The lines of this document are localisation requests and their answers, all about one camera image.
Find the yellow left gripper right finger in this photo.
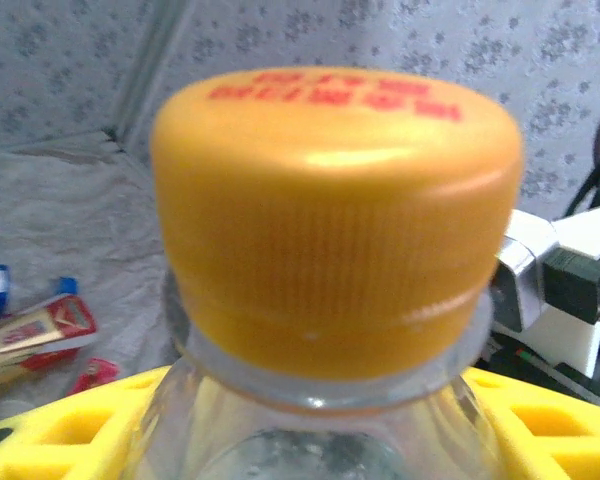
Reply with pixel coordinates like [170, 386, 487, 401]
[462, 367, 600, 480]

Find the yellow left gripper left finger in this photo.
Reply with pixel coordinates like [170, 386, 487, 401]
[0, 367, 174, 480]

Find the clear bottle orange cap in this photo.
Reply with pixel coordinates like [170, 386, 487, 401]
[129, 67, 526, 480]

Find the grey marbled table cloth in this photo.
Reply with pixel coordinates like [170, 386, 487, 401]
[0, 127, 181, 416]

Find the aluminium frame post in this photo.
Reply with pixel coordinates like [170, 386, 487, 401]
[110, 0, 194, 151]

